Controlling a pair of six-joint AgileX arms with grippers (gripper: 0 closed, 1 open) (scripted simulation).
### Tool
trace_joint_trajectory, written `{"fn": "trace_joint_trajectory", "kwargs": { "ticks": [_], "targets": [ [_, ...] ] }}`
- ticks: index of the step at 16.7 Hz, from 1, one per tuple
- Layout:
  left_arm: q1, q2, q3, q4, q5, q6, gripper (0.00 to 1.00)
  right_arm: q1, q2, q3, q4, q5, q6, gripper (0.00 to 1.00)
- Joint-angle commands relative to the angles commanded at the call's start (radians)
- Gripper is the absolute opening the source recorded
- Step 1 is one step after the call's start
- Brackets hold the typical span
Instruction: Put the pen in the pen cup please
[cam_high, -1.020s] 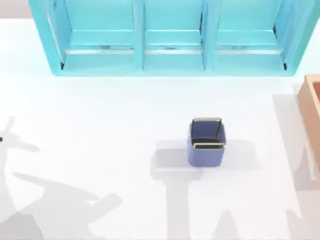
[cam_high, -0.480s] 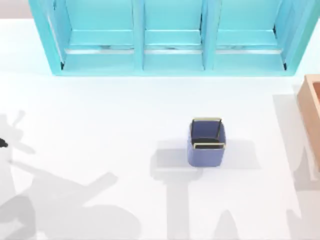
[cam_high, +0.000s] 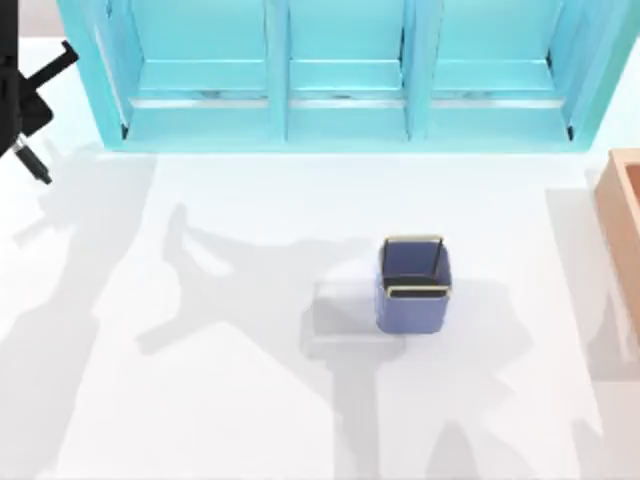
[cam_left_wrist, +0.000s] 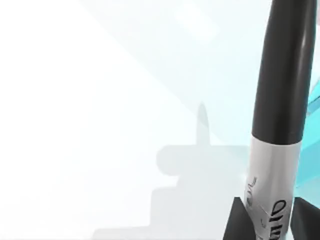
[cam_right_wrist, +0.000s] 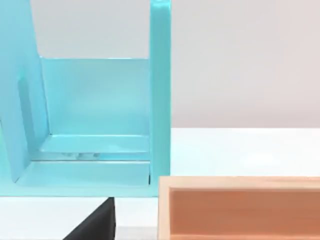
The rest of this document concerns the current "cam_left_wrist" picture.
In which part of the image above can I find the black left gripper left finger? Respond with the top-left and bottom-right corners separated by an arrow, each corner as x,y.
222,196 -> 258,240

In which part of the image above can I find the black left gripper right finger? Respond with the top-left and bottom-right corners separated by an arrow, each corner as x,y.
289,197 -> 320,240

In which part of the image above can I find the black and silver marker pen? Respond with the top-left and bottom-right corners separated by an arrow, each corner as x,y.
243,0 -> 318,240

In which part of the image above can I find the light blue rack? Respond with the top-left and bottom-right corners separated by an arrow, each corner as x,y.
291,79 -> 320,208

